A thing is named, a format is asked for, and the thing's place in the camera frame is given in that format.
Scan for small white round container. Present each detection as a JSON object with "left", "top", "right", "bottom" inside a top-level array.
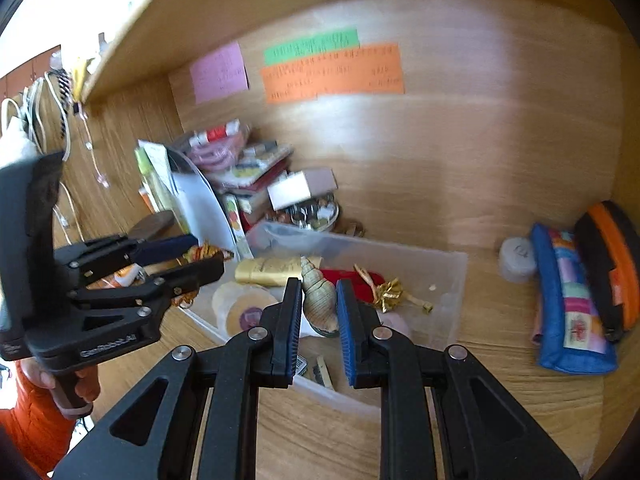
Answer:
[{"left": 498, "top": 237, "right": 537, "bottom": 284}]

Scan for green spray bottle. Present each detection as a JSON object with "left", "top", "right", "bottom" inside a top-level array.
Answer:
[{"left": 134, "top": 148, "right": 172, "bottom": 212}]

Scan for gold knot charm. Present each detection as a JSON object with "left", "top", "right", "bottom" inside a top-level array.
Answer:
[{"left": 171, "top": 242, "right": 234, "bottom": 310}]

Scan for small cream stamp block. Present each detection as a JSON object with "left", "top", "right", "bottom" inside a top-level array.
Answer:
[{"left": 296, "top": 356, "right": 335, "bottom": 390}]

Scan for white paper folder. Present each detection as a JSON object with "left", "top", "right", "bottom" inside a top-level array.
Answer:
[{"left": 138, "top": 140, "right": 235, "bottom": 252}]

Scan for clear jar with cream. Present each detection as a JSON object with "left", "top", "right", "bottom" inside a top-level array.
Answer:
[{"left": 212, "top": 283, "right": 279, "bottom": 338}]

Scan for pink round piggy bank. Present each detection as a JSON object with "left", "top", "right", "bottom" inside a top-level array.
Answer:
[{"left": 378, "top": 311, "right": 412, "bottom": 339}]

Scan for orange black round case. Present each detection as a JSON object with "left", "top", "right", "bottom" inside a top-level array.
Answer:
[{"left": 574, "top": 200, "right": 639, "bottom": 344}]

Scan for left hand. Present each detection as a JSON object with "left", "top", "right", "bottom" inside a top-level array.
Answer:
[{"left": 19, "top": 356, "right": 101, "bottom": 406}]

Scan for green sticky note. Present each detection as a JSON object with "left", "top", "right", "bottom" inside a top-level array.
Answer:
[{"left": 264, "top": 28, "right": 360, "bottom": 66}]

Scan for orange sleeve forearm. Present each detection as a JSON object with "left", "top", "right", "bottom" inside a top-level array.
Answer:
[{"left": 1, "top": 362, "right": 75, "bottom": 479}]

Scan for red velvet pouch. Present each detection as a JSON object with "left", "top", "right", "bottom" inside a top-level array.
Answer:
[{"left": 321, "top": 269, "right": 374, "bottom": 304}]

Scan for fruit sticker strip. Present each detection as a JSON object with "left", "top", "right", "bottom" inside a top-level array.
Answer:
[{"left": 224, "top": 194, "right": 254, "bottom": 259}]

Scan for pink coiled cord bag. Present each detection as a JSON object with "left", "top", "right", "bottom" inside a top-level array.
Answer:
[{"left": 186, "top": 119, "right": 252, "bottom": 172}]

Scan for dark wooden mug lid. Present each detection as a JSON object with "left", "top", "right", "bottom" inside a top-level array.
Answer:
[{"left": 128, "top": 210, "right": 175, "bottom": 240}]

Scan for gold ribbon ornament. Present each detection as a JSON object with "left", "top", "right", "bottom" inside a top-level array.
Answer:
[{"left": 354, "top": 264, "right": 434, "bottom": 314}]

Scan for blue patchwork pouch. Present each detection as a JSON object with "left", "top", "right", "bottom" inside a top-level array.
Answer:
[{"left": 529, "top": 223, "right": 618, "bottom": 376}]

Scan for spiral seashell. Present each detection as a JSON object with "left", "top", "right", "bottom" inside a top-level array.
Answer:
[{"left": 300, "top": 257, "right": 340, "bottom": 337}]

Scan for white hanging cables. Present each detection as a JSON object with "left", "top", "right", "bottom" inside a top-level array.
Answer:
[{"left": 0, "top": 69, "right": 112, "bottom": 246}]

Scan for stack of cards and booklets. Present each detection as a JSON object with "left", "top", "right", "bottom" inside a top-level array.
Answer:
[{"left": 205, "top": 144, "right": 294, "bottom": 222}]

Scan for gold lotion tube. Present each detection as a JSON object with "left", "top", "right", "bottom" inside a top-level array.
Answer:
[{"left": 234, "top": 256, "right": 303, "bottom": 288}]

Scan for orange sticky note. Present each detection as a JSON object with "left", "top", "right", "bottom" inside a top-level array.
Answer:
[{"left": 260, "top": 44, "right": 405, "bottom": 103}]

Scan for white bowl of trinkets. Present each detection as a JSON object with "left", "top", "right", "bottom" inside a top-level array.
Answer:
[{"left": 268, "top": 193, "right": 340, "bottom": 232}]

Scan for pink sticky note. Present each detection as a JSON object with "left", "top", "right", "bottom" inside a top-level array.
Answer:
[{"left": 190, "top": 42, "right": 250, "bottom": 104}]

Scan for clear plastic storage bin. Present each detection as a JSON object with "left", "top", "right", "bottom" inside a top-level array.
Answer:
[{"left": 186, "top": 222, "right": 469, "bottom": 419}]

